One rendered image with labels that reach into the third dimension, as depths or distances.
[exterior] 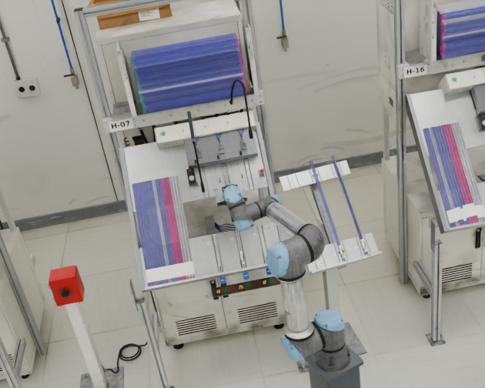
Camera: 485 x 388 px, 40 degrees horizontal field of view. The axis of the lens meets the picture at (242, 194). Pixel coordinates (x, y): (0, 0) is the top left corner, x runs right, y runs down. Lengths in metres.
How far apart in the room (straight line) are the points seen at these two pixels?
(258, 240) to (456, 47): 1.32
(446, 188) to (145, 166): 1.46
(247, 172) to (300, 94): 1.76
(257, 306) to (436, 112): 1.38
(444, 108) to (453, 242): 0.75
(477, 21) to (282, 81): 1.83
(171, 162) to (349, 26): 2.02
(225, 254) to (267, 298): 0.60
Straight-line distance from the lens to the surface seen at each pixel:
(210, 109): 3.23
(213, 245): 3.16
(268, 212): 2.75
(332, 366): 2.83
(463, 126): 3.48
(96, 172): 5.05
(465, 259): 3.88
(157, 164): 3.28
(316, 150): 5.13
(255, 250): 3.15
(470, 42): 3.44
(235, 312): 3.69
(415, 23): 3.50
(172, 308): 3.63
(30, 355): 3.99
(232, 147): 3.22
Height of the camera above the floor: 2.62
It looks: 31 degrees down
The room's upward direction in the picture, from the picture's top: 9 degrees counter-clockwise
